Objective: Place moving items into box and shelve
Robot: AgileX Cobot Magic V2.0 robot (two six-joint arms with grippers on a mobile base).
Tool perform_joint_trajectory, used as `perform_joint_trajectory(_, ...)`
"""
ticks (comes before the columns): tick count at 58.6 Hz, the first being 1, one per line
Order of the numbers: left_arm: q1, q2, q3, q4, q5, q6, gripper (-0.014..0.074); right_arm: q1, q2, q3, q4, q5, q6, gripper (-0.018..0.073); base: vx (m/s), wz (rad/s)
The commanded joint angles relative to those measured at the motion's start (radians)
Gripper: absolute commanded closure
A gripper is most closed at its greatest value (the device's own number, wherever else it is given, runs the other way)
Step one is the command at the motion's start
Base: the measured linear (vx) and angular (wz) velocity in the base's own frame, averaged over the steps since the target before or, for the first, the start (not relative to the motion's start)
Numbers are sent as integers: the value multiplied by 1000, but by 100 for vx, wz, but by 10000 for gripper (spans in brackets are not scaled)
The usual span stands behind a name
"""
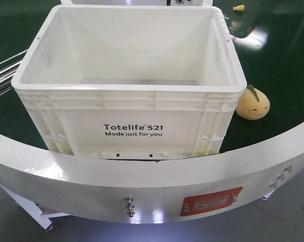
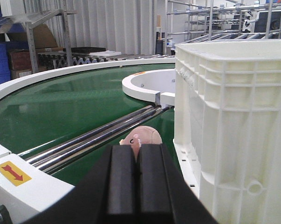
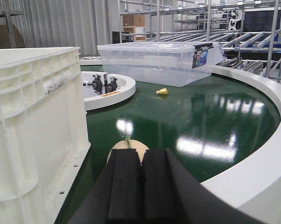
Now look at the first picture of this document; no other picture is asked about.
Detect white curved conveyor rim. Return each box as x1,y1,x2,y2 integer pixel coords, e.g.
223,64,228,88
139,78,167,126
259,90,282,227
0,122,304,223

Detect small yellow object on belt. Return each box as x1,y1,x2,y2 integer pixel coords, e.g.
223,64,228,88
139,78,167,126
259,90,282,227
233,5,245,12

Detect white conveyor support leg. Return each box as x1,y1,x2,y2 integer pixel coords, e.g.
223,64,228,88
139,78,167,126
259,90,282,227
0,184,69,231

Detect white machine housing behind box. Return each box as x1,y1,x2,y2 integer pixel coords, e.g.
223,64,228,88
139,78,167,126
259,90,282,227
60,0,213,6

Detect white plastic Totelife tote box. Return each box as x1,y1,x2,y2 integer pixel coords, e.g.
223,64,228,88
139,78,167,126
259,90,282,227
12,4,247,160

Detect chrome metal rail bars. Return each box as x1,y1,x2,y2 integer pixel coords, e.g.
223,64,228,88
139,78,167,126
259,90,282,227
0,49,28,96

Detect red warning label plate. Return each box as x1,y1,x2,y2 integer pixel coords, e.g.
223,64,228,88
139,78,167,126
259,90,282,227
180,187,243,216

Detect yellow round plush toy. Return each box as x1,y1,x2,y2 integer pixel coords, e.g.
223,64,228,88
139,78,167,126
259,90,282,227
235,85,270,120

